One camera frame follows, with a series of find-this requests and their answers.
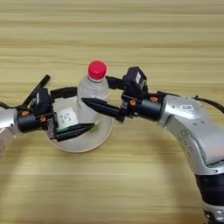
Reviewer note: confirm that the green rectangular block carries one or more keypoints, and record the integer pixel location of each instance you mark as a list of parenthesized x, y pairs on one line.
[(94, 128)]

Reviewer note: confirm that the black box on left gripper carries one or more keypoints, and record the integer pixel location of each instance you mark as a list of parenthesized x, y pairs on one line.
[(42, 100)]

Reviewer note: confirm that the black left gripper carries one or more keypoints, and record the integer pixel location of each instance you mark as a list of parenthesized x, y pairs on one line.
[(32, 122)]

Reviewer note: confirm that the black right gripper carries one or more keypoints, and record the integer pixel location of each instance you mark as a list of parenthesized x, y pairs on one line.
[(145, 108)]

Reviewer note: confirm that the clear bottle with red cap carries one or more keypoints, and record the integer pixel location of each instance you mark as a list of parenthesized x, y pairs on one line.
[(93, 93)]

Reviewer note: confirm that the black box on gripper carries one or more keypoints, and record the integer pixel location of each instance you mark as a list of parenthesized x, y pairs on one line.
[(134, 80), (42, 100)]

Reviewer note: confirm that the round beige plate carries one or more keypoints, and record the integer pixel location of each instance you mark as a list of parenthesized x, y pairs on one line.
[(87, 141)]

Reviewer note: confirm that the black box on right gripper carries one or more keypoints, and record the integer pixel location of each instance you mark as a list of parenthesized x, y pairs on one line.
[(134, 80)]

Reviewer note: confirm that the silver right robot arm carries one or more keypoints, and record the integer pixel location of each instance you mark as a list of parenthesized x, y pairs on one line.
[(189, 128)]

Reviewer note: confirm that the colourful puzzle cube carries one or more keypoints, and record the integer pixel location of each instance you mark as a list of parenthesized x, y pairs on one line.
[(67, 116)]

